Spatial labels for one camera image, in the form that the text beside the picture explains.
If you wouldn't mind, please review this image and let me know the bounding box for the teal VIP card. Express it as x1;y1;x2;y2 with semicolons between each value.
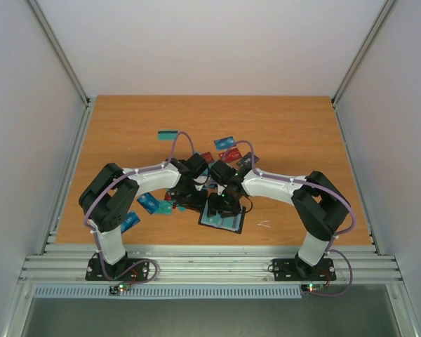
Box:
199;213;240;231

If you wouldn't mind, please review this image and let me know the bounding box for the black leather card holder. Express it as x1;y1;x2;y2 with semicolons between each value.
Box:
198;207;246;234

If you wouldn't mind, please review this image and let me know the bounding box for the blue card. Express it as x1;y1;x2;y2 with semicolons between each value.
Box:
120;211;140;233
213;136;236;151
137;192;160;214

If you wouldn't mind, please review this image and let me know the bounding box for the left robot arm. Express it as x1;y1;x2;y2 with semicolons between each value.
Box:
79;153;208;279

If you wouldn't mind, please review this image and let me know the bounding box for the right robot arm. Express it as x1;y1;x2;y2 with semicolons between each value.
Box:
206;160;352;279

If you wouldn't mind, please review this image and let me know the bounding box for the teal card small lower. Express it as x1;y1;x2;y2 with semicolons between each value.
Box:
155;200;173;215

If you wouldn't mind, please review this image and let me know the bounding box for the red VIP card upper left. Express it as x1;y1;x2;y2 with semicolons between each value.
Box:
201;152;215;164

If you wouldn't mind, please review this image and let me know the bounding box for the red vip card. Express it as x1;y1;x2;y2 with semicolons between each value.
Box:
201;152;215;164
218;147;242;163

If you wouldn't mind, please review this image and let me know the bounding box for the black VIP card right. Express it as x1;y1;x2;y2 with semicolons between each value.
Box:
236;152;260;168

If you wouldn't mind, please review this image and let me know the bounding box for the red VIP card upper right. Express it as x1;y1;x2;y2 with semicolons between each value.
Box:
218;147;242;163

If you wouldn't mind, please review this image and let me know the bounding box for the blue card top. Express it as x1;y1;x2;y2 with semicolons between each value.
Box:
213;136;236;151

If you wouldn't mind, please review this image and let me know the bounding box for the right circuit board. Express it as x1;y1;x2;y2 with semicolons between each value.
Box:
301;283;328;293

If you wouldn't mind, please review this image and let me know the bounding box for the circuit board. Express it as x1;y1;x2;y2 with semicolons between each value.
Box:
109;284;132;296
301;283;328;293

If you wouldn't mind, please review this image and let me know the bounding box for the left circuit board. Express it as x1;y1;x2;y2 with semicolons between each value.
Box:
109;284;132;296

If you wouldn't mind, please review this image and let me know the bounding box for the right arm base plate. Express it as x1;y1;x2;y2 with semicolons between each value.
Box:
267;258;337;282

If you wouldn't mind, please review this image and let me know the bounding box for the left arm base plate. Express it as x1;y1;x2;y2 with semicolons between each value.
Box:
85;258;150;282

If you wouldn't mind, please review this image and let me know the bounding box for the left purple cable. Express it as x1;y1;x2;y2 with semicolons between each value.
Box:
83;131;194;283

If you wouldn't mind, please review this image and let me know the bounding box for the purple cable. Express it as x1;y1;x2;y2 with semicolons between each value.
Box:
83;131;194;283
220;140;357;298

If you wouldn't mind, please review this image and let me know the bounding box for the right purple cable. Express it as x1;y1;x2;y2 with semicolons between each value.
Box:
220;140;357;298

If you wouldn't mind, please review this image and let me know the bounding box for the aluminium rail frame front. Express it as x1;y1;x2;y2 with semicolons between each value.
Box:
19;244;403;284

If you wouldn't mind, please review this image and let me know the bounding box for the grey slotted cable duct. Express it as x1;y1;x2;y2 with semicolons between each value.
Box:
33;284;302;300

